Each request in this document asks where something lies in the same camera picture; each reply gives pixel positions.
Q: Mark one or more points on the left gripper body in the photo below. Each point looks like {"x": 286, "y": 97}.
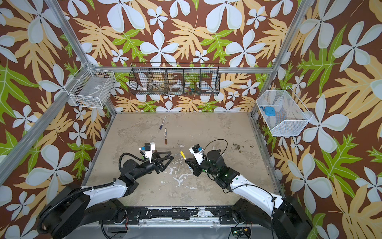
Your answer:
{"x": 145, "y": 169}

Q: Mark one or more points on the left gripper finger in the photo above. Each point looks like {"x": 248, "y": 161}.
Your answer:
{"x": 164, "y": 162}
{"x": 162, "y": 155}

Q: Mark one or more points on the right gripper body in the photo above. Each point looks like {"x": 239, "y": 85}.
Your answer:
{"x": 195, "y": 164}

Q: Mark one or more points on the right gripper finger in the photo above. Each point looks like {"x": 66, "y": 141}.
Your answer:
{"x": 197, "y": 172}
{"x": 191, "y": 162}

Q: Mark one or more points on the blue capped marker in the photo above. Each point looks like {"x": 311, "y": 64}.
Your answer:
{"x": 162, "y": 123}

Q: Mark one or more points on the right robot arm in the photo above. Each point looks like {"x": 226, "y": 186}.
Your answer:
{"x": 283, "y": 216}

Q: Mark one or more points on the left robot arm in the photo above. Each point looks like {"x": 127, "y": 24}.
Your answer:
{"x": 77, "y": 206}

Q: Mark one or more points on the blue object in basket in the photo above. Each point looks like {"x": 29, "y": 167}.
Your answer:
{"x": 270, "y": 111}

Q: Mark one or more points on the white mesh basket right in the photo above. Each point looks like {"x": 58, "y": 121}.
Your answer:
{"x": 292, "y": 115}

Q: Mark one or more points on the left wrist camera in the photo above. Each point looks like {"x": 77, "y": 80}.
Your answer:
{"x": 147, "y": 151}

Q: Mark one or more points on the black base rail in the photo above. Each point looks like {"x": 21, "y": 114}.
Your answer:
{"x": 198, "y": 215}

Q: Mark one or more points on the black wire basket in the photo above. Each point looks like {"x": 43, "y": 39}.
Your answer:
{"x": 175, "y": 79}

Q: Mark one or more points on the white wire basket left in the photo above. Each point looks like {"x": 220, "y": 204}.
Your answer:
{"x": 91, "y": 87}

